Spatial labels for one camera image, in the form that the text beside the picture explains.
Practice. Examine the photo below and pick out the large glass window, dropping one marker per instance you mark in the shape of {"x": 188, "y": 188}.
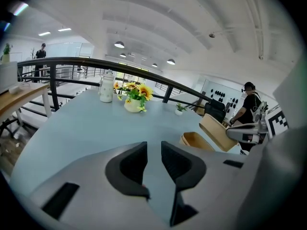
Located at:
{"x": 129, "y": 77}

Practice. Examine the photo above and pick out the small green potted plant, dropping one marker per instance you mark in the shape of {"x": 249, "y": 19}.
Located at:
{"x": 180, "y": 109}

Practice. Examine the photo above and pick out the yellow tray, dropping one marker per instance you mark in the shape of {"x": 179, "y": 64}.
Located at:
{"x": 216, "y": 130}
{"x": 194, "y": 136}
{"x": 192, "y": 144}

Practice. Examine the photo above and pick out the black office chair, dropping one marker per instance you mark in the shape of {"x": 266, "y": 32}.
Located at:
{"x": 214, "y": 108}

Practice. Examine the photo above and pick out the white box appliance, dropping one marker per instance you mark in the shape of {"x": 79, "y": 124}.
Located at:
{"x": 8, "y": 77}

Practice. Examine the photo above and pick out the leafy plant in tall pot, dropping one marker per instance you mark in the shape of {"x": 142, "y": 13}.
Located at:
{"x": 6, "y": 53}

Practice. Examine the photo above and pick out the white round device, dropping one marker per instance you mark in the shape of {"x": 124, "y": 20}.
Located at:
{"x": 15, "y": 89}

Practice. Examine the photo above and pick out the sunflowers in white pot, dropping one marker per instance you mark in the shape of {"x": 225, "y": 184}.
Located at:
{"x": 136, "y": 95}

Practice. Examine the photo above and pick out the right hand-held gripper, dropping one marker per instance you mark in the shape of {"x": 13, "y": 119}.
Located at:
{"x": 277, "y": 124}

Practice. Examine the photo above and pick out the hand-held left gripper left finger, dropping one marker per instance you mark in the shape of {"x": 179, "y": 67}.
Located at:
{"x": 129, "y": 169}

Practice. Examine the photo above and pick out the wooden desk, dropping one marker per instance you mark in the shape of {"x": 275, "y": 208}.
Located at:
{"x": 26, "y": 95}

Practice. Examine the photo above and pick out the black metal railing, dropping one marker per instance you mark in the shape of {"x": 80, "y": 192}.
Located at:
{"x": 72, "y": 61}

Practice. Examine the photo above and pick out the group of black wall items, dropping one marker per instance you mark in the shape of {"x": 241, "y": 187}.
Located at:
{"x": 219, "y": 94}

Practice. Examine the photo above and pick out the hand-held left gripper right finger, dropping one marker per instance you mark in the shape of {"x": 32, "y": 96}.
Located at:
{"x": 182, "y": 166}

